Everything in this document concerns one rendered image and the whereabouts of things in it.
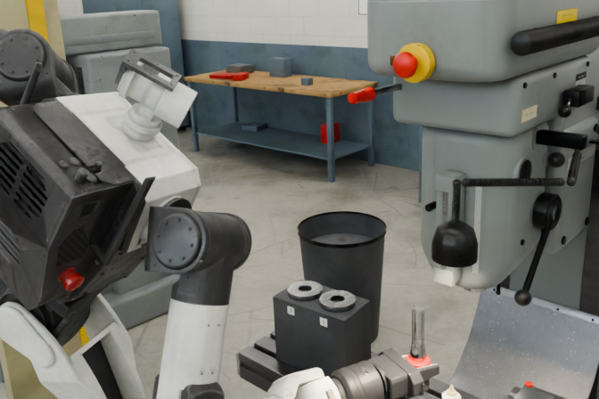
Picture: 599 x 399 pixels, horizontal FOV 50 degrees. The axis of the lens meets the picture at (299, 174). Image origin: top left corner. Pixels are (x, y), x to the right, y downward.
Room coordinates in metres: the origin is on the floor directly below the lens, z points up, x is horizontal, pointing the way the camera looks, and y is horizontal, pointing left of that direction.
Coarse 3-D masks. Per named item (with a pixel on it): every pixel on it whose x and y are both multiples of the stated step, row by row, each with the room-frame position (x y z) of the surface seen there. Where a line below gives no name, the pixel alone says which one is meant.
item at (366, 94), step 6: (396, 84) 1.13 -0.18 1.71; (360, 90) 1.05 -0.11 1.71; (366, 90) 1.05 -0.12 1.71; (372, 90) 1.06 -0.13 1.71; (378, 90) 1.08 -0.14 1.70; (384, 90) 1.09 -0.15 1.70; (390, 90) 1.11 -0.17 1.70; (396, 90) 1.12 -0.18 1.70; (348, 96) 1.04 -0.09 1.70; (354, 96) 1.03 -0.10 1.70; (360, 96) 1.04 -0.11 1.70; (366, 96) 1.05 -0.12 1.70; (372, 96) 1.06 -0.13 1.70; (354, 102) 1.03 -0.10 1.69; (360, 102) 1.04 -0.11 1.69
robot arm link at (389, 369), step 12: (372, 360) 1.08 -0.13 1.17; (384, 360) 1.08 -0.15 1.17; (396, 360) 1.08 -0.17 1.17; (360, 372) 1.02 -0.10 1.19; (372, 372) 1.02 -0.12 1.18; (384, 372) 1.04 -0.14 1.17; (396, 372) 1.04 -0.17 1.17; (408, 372) 1.03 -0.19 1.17; (372, 384) 1.00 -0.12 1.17; (384, 384) 1.02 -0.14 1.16; (396, 384) 1.02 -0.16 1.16; (408, 384) 1.03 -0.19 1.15; (420, 384) 1.02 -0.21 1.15; (372, 396) 0.99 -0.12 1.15; (384, 396) 1.03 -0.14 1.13; (396, 396) 1.02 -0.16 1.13; (408, 396) 1.03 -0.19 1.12
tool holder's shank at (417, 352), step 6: (414, 306) 1.10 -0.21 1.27; (420, 306) 1.10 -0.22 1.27; (414, 312) 1.09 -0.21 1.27; (420, 312) 1.08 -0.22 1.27; (414, 318) 1.09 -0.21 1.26; (420, 318) 1.08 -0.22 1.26; (414, 324) 1.09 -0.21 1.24; (420, 324) 1.08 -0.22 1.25; (414, 330) 1.09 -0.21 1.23; (420, 330) 1.08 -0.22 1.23; (414, 336) 1.09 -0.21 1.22; (420, 336) 1.08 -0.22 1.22; (414, 342) 1.09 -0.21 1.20; (420, 342) 1.08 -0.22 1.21; (414, 348) 1.08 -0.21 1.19; (420, 348) 1.08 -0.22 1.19; (414, 354) 1.08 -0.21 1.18; (420, 354) 1.08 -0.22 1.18; (414, 360) 1.09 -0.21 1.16; (420, 360) 1.08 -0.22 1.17
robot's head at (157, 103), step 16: (128, 80) 0.98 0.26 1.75; (144, 80) 0.99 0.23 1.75; (144, 96) 0.99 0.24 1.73; (160, 96) 0.99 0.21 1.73; (176, 96) 0.99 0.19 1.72; (192, 96) 1.00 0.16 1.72; (128, 112) 1.02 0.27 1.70; (144, 112) 1.00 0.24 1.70; (160, 112) 0.99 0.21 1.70; (176, 112) 0.98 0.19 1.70; (144, 128) 1.00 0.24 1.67; (160, 128) 1.02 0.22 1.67
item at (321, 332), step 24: (288, 288) 1.47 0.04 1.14; (312, 288) 1.46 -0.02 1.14; (288, 312) 1.42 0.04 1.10; (312, 312) 1.37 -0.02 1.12; (336, 312) 1.36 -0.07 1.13; (360, 312) 1.37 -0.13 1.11; (288, 336) 1.42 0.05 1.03; (312, 336) 1.38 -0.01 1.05; (336, 336) 1.33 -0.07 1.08; (360, 336) 1.37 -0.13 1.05; (288, 360) 1.43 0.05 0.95; (312, 360) 1.38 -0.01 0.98; (336, 360) 1.33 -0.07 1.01; (360, 360) 1.37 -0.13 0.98
